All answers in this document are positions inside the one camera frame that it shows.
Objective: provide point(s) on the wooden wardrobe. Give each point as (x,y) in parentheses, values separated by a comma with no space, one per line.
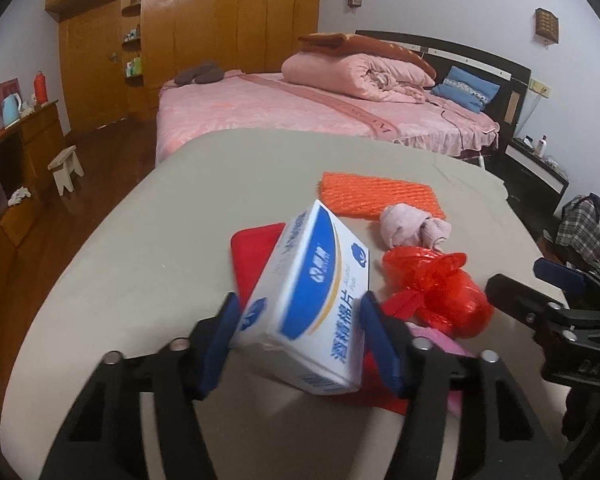
(220,25)

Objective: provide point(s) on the pink cloth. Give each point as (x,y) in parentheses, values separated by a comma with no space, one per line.
(410,225)

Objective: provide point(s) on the dark nightstand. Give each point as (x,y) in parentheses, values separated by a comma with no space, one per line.
(530,180)

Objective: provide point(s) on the red thermos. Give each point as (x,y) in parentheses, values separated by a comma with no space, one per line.
(41,87)

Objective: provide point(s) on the beige tablecloth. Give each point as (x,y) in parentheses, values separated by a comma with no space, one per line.
(155,240)

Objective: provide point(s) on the blue pillow with patterned band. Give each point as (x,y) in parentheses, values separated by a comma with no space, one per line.
(467,80)

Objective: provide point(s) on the folded pink quilt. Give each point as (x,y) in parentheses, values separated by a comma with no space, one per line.
(340,72)

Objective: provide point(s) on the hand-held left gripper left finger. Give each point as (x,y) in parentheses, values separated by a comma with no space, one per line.
(215,350)

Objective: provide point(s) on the orange foam net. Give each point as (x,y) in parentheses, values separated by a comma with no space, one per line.
(375,195)

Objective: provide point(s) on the green bottle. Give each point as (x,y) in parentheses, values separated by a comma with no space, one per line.
(137,65)

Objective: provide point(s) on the plain blue pillow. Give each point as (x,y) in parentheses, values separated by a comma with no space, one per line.
(460,102)

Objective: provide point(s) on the folded brown blanket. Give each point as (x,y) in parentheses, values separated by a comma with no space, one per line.
(330,42)

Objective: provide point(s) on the small wooden stool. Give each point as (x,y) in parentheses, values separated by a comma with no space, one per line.
(66,165)

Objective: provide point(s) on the plaid cloth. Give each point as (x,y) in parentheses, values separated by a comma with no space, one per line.
(580,225)

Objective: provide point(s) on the red plastic bag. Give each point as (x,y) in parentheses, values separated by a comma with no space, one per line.
(450,300)

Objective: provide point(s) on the dark wooden bed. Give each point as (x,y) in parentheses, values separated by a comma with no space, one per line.
(480,57)

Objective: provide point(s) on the grey-brown soft bundle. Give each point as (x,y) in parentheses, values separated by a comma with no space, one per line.
(200,74)

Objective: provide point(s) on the white bottle with red cap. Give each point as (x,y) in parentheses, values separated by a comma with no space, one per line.
(541,147)

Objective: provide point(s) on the white and blue box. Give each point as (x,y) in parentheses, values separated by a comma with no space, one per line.
(305,280)

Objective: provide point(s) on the pink bedspread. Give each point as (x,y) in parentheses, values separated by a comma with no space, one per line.
(260,110)

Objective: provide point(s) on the wooden sideboard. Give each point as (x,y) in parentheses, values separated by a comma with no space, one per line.
(40,130)

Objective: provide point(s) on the large wooden wall lamp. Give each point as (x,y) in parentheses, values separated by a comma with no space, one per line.
(547,25)

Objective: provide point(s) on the light blue kettle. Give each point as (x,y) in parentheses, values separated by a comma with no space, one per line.
(11,110)

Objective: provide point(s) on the pink face mask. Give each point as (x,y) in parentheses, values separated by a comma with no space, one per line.
(447,347)

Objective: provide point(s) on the white cloth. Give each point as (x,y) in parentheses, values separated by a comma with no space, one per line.
(19,196)

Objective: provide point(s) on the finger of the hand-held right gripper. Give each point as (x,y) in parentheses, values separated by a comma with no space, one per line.
(560,275)
(510,295)

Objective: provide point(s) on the wall socket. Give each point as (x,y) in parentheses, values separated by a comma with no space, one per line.
(540,87)

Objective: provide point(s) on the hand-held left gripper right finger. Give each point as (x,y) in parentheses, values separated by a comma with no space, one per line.
(380,347)

